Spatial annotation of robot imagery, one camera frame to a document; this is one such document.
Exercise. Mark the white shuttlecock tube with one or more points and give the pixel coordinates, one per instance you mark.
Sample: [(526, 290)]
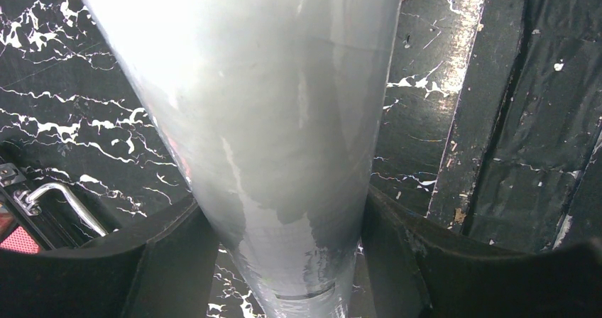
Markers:
[(271, 110)]

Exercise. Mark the black poker chip case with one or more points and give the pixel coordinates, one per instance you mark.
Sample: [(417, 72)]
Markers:
[(50, 220)]

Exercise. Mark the black front mounting base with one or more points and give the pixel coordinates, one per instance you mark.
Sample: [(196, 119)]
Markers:
[(524, 148)]

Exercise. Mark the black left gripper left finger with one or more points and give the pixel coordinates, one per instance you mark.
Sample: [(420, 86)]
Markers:
[(159, 267)]

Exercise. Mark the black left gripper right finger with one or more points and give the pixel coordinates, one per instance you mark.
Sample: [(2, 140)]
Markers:
[(418, 268)]

